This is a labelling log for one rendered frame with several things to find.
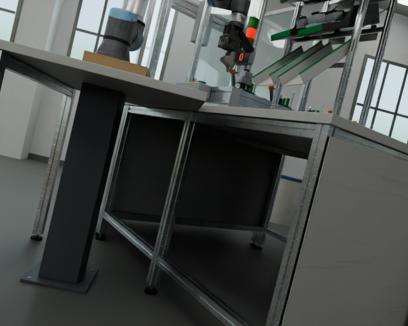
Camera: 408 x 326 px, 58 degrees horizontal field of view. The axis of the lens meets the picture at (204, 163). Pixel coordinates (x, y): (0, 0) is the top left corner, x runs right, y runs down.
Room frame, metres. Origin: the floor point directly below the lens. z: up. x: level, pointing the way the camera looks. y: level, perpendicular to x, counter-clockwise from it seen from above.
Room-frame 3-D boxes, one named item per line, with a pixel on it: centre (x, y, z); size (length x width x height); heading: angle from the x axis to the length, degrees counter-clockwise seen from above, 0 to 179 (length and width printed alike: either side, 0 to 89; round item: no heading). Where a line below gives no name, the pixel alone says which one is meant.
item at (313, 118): (2.02, -0.46, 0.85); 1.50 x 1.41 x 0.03; 35
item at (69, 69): (1.59, 0.43, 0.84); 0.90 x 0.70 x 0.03; 5
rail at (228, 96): (1.91, 0.19, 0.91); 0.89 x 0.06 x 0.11; 35
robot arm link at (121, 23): (1.59, 0.48, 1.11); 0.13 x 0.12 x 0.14; 178
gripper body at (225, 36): (1.70, 0.01, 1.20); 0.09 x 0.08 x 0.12; 125
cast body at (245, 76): (1.78, -0.10, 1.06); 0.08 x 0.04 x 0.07; 125
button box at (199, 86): (1.72, 0.13, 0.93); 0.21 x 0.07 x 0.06; 35
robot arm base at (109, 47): (1.58, 0.48, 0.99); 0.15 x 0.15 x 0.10
